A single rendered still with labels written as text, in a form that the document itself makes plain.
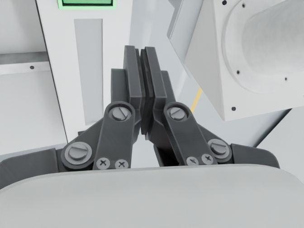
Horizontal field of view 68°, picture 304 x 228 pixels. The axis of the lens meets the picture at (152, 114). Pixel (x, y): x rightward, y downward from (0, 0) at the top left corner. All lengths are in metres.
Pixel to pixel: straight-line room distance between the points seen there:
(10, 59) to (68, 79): 0.16
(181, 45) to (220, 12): 0.11
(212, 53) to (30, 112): 0.40
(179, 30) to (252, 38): 0.14
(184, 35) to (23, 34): 0.30
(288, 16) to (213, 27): 0.12
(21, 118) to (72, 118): 0.22
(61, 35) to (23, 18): 0.16
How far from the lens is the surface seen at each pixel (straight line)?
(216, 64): 0.44
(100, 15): 0.27
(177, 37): 0.50
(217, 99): 0.45
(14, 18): 0.42
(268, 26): 0.42
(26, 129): 0.60
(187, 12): 0.48
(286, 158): 3.59
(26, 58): 0.44
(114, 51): 0.29
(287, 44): 0.40
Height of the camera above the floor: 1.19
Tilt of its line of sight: 36 degrees down
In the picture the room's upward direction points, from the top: 156 degrees clockwise
